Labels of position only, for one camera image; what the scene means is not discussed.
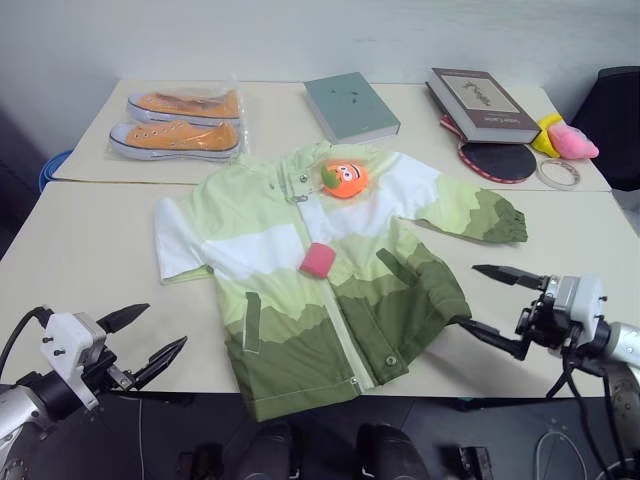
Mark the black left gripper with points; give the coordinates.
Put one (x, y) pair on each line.
(107, 376)

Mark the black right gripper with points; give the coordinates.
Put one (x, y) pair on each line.
(542, 327)

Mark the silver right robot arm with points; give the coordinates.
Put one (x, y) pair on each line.
(622, 350)

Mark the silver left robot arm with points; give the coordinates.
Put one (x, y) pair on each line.
(22, 407)

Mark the clear tape roll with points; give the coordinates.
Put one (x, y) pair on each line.
(545, 175)

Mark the black table tennis paddle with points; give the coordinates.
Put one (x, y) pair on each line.
(497, 162)

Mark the green and white zip jacket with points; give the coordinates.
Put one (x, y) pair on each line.
(300, 320)

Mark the dark rounded shape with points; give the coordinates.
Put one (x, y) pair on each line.
(390, 452)
(267, 452)

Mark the yellow plush toy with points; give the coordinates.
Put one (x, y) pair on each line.
(544, 137)

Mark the pink plush toy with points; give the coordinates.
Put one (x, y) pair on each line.
(572, 142)

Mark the blue round bin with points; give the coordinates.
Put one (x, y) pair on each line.
(50, 170)

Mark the pink sponge block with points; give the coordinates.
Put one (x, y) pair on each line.
(317, 260)

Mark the orange plush toy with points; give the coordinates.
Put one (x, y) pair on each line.
(347, 180)

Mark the orange canvas sneaker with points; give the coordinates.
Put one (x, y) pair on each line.
(175, 137)
(182, 102)

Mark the brown and cream thick book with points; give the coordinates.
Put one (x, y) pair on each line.
(480, 102)

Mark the black office chair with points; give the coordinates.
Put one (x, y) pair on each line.
(615, 120)

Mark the orange sneakers in bag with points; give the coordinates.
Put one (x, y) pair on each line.
(245, 140)

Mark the grey-green hardcover book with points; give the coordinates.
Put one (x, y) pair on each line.
(350, 107)

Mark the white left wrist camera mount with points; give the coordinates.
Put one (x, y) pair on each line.
(70, 336)

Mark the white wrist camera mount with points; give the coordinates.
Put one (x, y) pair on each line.
(582, 300)
(70, 336)

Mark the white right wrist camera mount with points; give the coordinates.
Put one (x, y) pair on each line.
(582, 300)

